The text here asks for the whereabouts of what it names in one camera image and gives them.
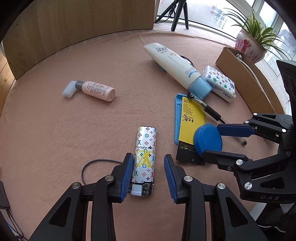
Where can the monogram patterned lighter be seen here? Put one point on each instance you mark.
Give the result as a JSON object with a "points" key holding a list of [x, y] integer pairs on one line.
{"points": [[144, 161]]}

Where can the wooden board panel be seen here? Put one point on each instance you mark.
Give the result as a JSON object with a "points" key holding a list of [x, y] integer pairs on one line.
{"points": [[46, 27]]}

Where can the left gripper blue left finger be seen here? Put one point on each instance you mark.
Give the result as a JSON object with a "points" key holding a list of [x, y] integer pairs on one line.
{"points": [[122, 177]]}

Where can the blue round lid container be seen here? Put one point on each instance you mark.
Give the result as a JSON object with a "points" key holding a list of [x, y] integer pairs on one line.
{"points": [[207, 137]]}

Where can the white patterned tissue pack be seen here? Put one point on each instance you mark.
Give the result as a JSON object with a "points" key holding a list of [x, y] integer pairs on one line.
{"points": [[220, 83]]}

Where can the white blue sunscreen tube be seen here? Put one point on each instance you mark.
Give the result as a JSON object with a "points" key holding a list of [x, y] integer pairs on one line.
{"points": [[180, 69]]}

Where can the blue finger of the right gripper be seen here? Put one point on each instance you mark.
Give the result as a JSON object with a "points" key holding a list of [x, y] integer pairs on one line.
{"points": [[224, 160], [236, 130]]}

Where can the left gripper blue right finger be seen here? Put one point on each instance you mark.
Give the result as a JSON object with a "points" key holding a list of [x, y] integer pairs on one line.
{"points": [[174, 176]]}

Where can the black clear gel pen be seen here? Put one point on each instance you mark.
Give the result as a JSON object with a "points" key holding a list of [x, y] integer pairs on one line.
{"points": [[206, 108]]}

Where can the red white flower pot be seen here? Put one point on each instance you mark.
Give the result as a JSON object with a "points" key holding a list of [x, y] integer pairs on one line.
{"points": [[250, 47]]}

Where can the pink spray bottle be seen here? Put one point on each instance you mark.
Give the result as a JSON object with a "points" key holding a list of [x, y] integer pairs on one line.
{"points": [[94, 89]]}

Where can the cardboard box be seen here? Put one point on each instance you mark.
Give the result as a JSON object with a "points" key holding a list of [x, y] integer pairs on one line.
{"points": [[249, 82]]}

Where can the yellow black card package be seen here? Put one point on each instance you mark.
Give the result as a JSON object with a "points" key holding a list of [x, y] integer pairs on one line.
{"points": [[192, 117]]}

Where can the pink mat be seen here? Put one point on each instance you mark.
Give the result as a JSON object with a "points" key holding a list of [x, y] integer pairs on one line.
{"points": [[49, 141]]}

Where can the green spider plant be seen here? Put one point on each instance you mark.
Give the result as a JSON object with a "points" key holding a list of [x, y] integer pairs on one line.
{"points": [[262, 35]]}

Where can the black tripod stand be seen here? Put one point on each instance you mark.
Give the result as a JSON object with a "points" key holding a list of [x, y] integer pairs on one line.
{"points": [[173, 11]]}

